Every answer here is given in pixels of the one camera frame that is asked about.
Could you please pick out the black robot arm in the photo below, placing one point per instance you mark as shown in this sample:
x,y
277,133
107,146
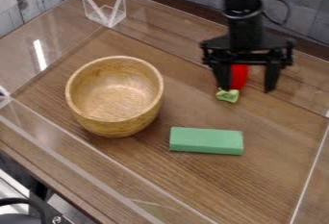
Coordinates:
x,y
245,21

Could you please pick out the clear acrylic tray enclosure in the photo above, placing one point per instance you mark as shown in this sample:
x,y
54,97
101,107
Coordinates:
x,y
130,180

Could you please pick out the green rectangular sponge block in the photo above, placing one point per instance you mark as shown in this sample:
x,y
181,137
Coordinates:
x,y
208,141

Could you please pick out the red plush strawberry toy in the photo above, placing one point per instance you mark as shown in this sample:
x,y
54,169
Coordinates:
x,y
238,82

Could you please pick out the wooden bowl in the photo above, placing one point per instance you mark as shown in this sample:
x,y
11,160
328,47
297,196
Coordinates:
x,y
114,95

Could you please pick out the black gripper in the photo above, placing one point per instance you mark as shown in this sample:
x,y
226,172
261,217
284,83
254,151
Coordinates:
x,y
273,47

